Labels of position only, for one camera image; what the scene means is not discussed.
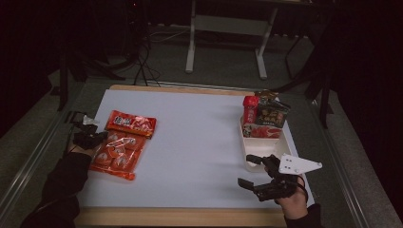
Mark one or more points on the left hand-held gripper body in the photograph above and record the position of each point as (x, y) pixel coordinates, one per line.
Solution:
(85, 139)

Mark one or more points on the gold snack packet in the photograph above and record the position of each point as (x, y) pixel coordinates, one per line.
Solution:
(266, 94)

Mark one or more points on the metal floor rail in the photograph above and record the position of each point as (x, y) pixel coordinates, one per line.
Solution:
(28, 164)
(340, 164)

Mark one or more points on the black chair legs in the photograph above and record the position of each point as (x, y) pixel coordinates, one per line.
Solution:
(313, 72)

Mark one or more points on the white table mat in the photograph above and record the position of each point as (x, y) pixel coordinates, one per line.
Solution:
(190, 148)

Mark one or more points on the red and black snack bag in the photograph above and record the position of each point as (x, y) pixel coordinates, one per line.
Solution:
(266, 118)

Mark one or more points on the person's left hand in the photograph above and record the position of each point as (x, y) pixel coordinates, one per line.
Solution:
(80, 151)

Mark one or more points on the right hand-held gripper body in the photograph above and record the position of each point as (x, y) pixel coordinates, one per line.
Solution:
(296, 165)

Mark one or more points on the white metal stand frame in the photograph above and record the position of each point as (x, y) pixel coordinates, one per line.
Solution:
(228, 25)

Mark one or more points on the white two-compartment tray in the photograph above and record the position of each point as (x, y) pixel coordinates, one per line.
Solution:
(264, 147)

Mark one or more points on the black stand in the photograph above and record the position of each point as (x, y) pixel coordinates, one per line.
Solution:
(79, 68)

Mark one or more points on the person's right hand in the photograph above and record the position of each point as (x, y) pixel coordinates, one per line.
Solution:
(294, 204)

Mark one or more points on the orange snack bag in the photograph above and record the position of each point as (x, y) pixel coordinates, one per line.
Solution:
(123, 145)

